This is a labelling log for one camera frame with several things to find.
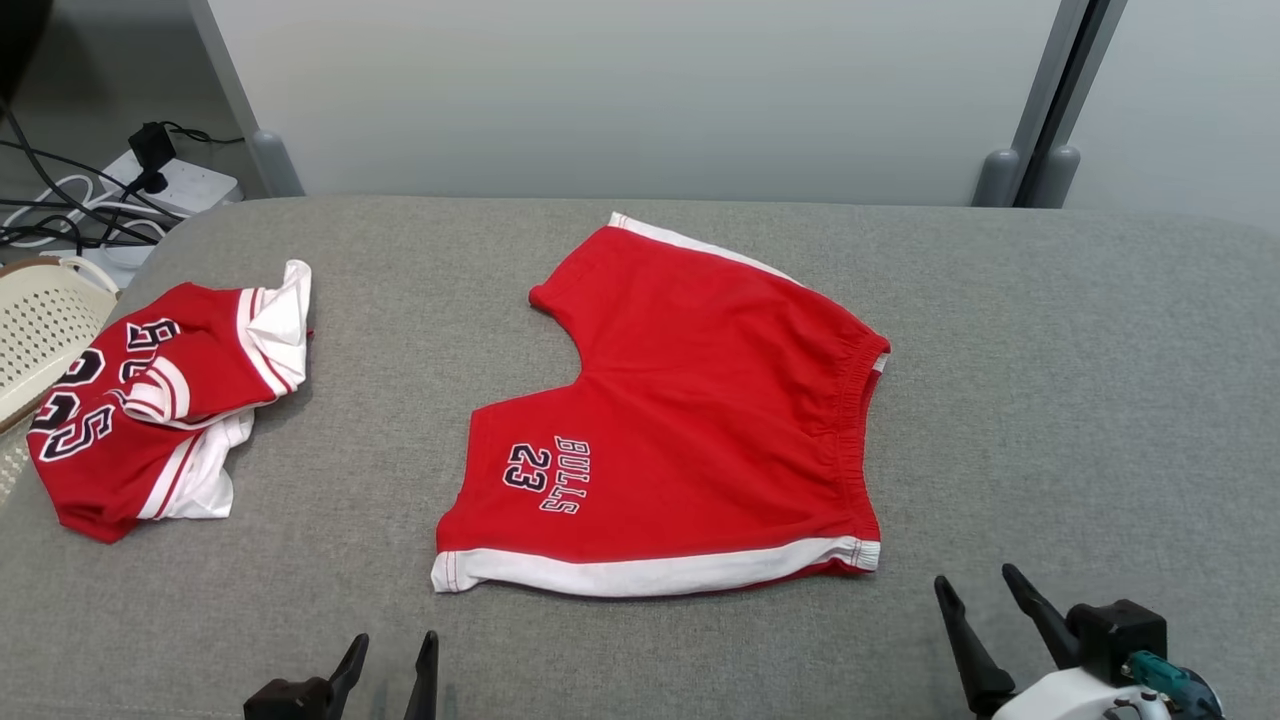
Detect black floor cable bundle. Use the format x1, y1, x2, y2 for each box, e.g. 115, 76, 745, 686
0, 100, 186, 251

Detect white floor cable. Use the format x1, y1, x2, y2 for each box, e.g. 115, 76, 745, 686
0, 175, 151, 251

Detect red Bulls shorts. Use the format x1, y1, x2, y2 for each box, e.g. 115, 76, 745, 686
430, 212, 893, 599

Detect small white power strip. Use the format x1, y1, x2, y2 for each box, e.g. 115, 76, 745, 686
75, 245, 156, 291

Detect large white power strip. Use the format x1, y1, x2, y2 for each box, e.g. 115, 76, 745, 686
100, 150, 244, 216

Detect cream perforated laundry basket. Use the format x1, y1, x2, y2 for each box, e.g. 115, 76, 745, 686
0, 255, 121, 506

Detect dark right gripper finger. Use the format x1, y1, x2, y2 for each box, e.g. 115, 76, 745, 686
934, 575, 1017, 717
1002, 563, 1083, 669

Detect red Bulls jersey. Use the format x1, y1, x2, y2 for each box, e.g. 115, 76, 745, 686
27, 260, 315, 544

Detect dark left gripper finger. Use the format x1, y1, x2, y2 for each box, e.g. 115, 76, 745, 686
403, 630, 440, 720
325, 633, 370, 701

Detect black power adapter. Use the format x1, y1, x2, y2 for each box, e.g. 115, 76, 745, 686
128, 122, 178, 194

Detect grey partition post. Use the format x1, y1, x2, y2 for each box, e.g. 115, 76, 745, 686
188, 0, 306, 198
972, 0, 1091, 208

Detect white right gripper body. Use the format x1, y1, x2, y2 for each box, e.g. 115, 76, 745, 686
985, 665, 1226, 720

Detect thin black adapter cable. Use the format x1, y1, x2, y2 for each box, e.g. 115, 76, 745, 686
160, 121, 246, 146

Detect dark partition post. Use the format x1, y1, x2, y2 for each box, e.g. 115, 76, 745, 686
1020, 0, 1129, 209

